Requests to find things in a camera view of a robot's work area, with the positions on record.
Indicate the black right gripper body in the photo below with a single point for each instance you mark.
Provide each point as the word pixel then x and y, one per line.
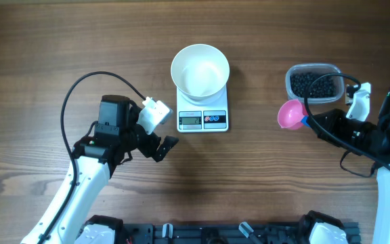
pixel 320 122

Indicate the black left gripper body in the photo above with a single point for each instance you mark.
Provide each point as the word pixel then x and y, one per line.
pixel 155 149

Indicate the pink scoop blue handle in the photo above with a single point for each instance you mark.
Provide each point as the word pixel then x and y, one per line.
pixel 292 115

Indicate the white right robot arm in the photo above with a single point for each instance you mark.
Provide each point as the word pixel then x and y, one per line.
pixel 381 169

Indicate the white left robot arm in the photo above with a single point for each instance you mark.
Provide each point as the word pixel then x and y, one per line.
pixel 88 174

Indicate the white digital kitchen scale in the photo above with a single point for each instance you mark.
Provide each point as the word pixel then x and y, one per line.
pixel 202 116

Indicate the white bowl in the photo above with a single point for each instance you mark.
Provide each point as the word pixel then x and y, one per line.
pixel 200 71

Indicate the clear plastic container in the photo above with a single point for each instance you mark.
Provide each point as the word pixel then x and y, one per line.
pixel 325 90

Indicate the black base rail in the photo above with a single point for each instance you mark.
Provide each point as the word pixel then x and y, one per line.
pixel 313 227

